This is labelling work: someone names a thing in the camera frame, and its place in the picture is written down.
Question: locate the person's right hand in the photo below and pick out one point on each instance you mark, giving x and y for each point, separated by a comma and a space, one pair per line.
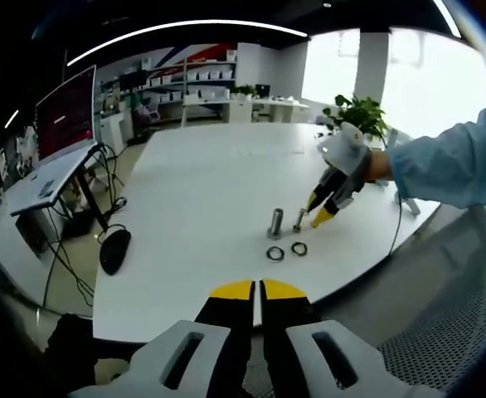
379, 165

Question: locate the grey mesh office chair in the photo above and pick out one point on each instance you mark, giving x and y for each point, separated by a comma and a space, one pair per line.
442, 298

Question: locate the large red-screen monitor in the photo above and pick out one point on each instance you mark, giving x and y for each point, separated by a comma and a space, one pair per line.
64, 120

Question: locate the long ceiling light strip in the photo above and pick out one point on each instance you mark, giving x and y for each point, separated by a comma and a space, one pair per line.
176, 35

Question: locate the thin threaded metal stud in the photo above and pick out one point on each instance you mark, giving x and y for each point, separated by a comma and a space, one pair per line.
297, 221

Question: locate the white storage shelving unit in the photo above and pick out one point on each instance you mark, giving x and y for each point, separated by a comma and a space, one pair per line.
193, 81

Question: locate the large black metal washer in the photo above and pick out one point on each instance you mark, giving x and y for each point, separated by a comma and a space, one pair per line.
275, 254
299, 248

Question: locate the white background desk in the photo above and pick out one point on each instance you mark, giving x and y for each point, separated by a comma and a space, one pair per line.
251, 108

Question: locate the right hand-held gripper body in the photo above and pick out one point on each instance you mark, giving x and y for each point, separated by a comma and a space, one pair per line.
344, 153

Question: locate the green potted plant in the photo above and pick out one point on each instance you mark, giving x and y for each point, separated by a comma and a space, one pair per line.
361, 112

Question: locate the thick threaded metal stud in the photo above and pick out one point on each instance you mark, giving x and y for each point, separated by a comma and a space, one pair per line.
276, 224

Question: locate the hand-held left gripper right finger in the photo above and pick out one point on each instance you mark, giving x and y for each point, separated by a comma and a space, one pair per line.
338, 352

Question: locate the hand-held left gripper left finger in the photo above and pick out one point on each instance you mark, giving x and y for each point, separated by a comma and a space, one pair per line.
172, 352

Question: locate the white standing desk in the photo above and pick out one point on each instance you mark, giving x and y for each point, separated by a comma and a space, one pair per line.
48, 186

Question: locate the white low cabinet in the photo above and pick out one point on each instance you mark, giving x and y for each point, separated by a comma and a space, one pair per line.
116, 128

